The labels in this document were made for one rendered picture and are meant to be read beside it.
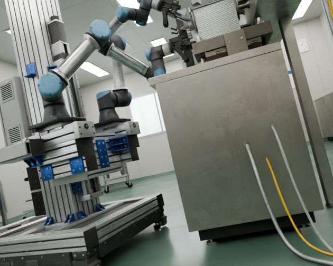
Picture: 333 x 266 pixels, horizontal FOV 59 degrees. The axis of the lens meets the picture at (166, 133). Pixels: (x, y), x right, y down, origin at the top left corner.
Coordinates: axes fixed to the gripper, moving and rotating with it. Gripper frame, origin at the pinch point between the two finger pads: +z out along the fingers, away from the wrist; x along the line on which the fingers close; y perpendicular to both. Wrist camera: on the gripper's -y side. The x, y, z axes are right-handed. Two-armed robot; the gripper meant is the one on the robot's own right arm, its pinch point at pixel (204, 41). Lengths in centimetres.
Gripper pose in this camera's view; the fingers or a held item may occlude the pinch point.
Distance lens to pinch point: 180.1
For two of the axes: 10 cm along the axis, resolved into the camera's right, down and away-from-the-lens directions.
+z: 9.5, -2.3, -2.0
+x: 2.1, 0.2, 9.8
